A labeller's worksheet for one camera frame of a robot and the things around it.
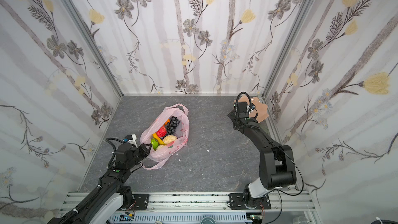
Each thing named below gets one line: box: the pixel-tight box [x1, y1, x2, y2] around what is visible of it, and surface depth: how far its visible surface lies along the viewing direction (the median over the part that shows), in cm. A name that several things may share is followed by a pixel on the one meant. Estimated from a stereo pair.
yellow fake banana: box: [152, 132, 167, 146], surface depth 95 cm
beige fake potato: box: [162, 134, 177, 144], surface depth 92 cm
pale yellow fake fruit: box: [156, 144, 166, 151], surface depth 89 cm
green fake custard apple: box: [150, 137, 159, 151], surface depth 90 cm
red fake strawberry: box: [155, 125, 168, 138], surface depth 95 cm
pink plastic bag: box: [139, 103, 190, 171], surface depth 92 cm
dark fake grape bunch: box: [166, 116, 180, 136], surface depth 100 cm
